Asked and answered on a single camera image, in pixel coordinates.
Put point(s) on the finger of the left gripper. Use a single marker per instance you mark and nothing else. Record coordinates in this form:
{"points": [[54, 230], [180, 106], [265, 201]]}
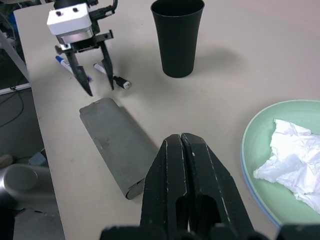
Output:
{"points": [[81, 75], [107, 65]]}

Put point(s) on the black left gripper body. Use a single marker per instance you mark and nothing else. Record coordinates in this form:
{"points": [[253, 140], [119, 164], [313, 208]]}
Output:
{"points": [[85, 46]]}

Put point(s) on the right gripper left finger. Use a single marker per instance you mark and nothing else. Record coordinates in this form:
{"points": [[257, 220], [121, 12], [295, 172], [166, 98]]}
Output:
{"points": [[165, 180]]}

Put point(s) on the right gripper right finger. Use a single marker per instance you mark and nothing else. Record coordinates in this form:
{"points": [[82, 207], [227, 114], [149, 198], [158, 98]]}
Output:
{"points": [[210, 185]]}

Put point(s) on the grey glasses case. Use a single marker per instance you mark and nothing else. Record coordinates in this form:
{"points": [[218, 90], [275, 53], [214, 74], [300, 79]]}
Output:
{"points": [[115, 140]]}

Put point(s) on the light green plate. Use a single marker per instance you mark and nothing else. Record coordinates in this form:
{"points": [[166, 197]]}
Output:
{"points": [[260, 140]]}

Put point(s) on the white tissue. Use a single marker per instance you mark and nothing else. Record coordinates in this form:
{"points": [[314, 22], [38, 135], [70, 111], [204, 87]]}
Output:
{"points": [[290, 155]]}

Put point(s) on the black-capped white marker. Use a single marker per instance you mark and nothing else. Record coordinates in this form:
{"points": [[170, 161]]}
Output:
{"points": [[121, 81]]}

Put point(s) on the blue-capped white marker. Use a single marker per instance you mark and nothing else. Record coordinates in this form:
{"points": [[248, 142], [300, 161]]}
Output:
{"points": [[60, 59]]}

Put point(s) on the black plastic cup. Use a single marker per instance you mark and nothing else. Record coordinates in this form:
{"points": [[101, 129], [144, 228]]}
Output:
{"points": [[177, 37]]}

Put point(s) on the blue floor box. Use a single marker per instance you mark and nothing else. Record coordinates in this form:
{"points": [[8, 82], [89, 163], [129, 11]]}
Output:
{"points": [[37, 160]]}

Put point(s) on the brown rounded object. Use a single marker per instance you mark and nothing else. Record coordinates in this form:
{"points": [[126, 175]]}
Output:
{"points": [[5, 160]]}

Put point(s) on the silver robot body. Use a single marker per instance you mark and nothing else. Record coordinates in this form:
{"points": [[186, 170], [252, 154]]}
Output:
{"points": [[22, 180]]}

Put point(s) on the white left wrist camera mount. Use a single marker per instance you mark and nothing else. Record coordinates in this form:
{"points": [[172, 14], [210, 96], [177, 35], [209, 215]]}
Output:
{"points": [[67, 20]]}

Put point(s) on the white metal frame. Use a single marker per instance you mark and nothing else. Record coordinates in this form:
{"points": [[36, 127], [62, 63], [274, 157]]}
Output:
{"points": [[15, 57]]}

